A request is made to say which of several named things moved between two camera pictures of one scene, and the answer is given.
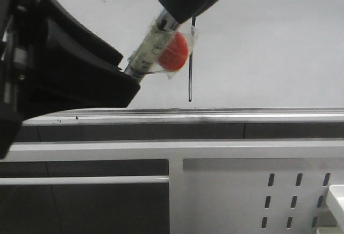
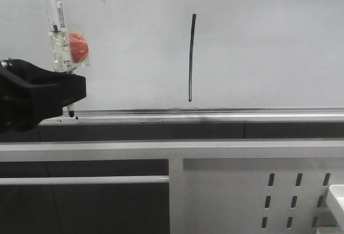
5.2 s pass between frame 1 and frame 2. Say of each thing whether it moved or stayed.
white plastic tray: stayed
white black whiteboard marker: moved
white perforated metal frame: stayed
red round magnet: moved
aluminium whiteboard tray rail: stayed
